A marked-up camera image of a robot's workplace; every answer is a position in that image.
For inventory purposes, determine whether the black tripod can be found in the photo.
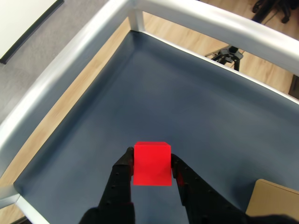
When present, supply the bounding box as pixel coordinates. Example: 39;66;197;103
205;45;244;72

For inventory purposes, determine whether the black floor box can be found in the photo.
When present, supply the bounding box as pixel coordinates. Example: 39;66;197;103
288;75;299;95

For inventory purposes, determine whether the red cube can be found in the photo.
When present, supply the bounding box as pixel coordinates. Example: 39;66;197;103
132;141;173;187

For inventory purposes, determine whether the silver metal table frame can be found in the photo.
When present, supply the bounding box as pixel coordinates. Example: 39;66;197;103
0;0;299;224

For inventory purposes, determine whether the white panel with black edge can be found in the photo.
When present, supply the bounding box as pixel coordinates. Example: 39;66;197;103
0;0;64;65

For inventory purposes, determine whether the black office chair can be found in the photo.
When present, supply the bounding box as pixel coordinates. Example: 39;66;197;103
251;0;299;24

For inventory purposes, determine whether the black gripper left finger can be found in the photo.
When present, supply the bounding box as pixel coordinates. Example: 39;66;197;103
97;146;135;209

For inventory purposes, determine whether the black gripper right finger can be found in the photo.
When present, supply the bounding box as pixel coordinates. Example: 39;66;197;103
171;153;249;224

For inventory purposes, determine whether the tan square open box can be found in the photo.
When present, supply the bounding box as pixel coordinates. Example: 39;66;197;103
245;179;299;217

